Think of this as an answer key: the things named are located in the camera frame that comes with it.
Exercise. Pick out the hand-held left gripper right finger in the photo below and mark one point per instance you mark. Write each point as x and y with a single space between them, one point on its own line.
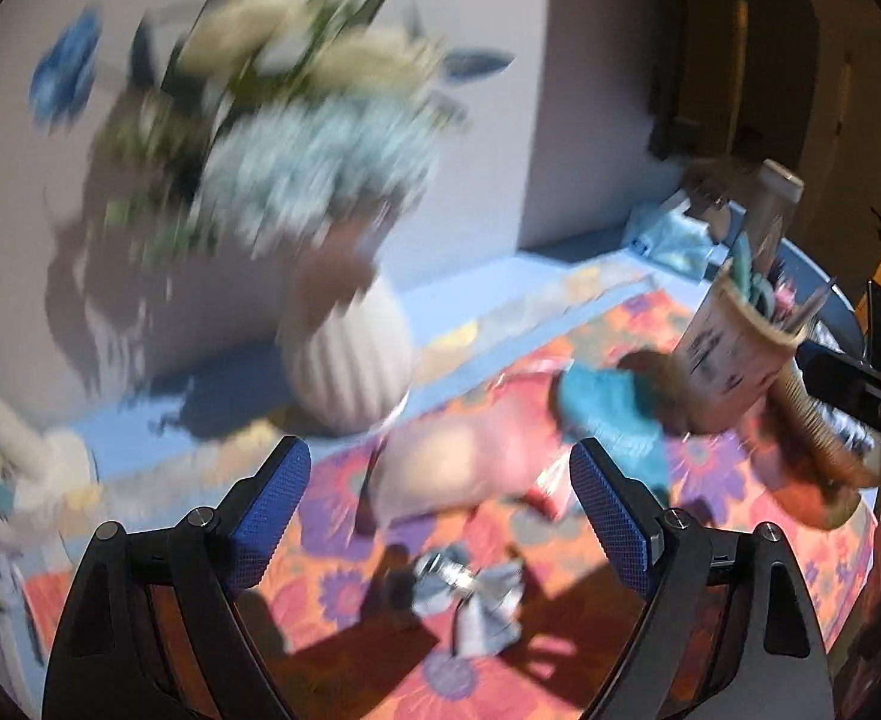
613 517

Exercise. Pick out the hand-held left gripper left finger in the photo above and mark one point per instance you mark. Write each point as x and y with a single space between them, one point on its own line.
272 510

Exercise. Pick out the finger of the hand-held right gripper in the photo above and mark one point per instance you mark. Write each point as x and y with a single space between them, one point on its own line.
834 379

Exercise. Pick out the brown wicker object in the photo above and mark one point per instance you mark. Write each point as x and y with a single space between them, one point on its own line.
808 465

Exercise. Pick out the beige pen holder cup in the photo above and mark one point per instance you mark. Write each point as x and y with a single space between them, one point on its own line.
733 367

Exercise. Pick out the floral tablecloth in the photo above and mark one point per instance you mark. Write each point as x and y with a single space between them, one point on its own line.
560 615

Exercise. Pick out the bundle of pens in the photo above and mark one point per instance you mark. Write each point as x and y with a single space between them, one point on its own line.
763 292

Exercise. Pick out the teal knitted cloth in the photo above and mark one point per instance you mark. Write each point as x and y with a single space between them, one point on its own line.
613 405

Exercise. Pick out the crumpled silver foil wrapper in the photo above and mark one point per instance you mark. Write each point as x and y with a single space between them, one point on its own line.
478 600

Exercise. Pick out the pink packet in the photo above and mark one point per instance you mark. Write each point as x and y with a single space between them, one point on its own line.
455 457

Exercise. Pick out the white ribbed vase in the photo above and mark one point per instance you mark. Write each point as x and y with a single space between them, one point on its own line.
350 360

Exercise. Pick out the beige cylinder container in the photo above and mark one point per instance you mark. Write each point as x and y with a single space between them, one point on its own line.
774 199

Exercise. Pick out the blue tissue pack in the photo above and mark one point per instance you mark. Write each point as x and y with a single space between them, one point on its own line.
669 236

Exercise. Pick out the blue and white flower bouquet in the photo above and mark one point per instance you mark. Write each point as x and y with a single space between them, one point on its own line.
298 90

